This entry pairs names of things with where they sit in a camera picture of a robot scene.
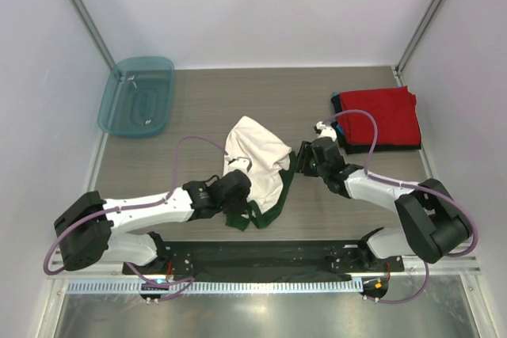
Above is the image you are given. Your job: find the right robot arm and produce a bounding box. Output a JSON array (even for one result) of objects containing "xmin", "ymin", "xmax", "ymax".
[{"xmin": 295, "ymin": 137, "xmax": 478, "ymax": 272}]

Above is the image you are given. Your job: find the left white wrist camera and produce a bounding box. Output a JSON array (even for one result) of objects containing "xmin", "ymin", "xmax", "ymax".
[{"xmin": 223, "ymin": 155, "xmax": 252, "ymax": 174}]

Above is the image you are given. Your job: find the teal plastic bin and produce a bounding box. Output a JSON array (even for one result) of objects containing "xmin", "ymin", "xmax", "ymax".
[{"xmin": 97, "ymin": 56, "xmax": 175, "ymax": 139}]

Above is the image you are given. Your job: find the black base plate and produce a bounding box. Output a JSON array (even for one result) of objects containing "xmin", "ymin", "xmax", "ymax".
[{"xmin": 135, "ymin": 240, "xmax": 405, "ymax": 277}]

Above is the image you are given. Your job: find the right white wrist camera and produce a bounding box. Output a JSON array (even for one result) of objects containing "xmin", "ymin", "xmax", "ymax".
[{"xmin": 314, "ymin": 121, "xmax": 337, "ymax": 142}]

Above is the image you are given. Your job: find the white slotted cable duct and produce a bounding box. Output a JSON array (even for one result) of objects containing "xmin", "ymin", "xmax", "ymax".
[{"xmin": 66, "ymin": 277, "xmax": 363, "ymax": 295}]

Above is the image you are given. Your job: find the white and green t-shirt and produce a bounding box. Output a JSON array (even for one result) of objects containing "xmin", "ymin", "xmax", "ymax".
[{"xmin": 225, "ymin": 116, "xmax": 296, "ymax": 231}]

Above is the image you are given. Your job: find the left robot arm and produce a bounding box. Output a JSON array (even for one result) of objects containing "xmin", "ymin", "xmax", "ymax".
[{"xmin": 54, "ymin": 169, "xmax": 251, "ymax": 274}]

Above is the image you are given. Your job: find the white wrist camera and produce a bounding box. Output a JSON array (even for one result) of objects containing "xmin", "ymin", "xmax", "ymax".
[
  {"xmin": 223, "ymin": 155, "xmax": 252, "ymax": 174},
  {"xmin": 314, "ymin": 121, "xmax": 337, "ymax": 142}
]

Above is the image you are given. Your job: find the folded red t-shirt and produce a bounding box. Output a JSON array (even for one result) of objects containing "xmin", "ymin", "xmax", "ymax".
[{"xmin": 337, "ymin": 87, "xmax": 421, "ymax": 146}]

